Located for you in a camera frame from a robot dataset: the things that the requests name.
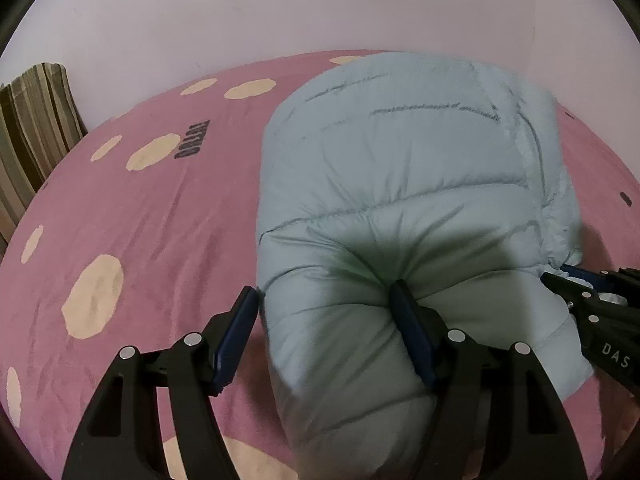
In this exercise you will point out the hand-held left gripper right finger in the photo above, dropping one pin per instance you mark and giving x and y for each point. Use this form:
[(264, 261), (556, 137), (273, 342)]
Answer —
[(413, 331)]

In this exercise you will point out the light blue puffer jacket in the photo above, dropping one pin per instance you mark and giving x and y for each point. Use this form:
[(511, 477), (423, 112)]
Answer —
[(400, 160)]

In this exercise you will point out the striped pillow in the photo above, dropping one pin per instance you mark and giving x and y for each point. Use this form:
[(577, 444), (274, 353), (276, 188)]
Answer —
[(35, 125)]

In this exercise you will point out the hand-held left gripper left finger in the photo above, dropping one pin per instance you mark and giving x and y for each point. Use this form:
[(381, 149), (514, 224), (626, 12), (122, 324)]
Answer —
[(235, 341)]

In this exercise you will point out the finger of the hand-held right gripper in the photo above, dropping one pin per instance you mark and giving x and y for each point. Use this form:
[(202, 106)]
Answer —
[(580, 296), (577, 273)]

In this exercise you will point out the pink dotted bed sheet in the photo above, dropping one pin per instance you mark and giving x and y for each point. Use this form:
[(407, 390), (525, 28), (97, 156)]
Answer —
[(165, 240)]

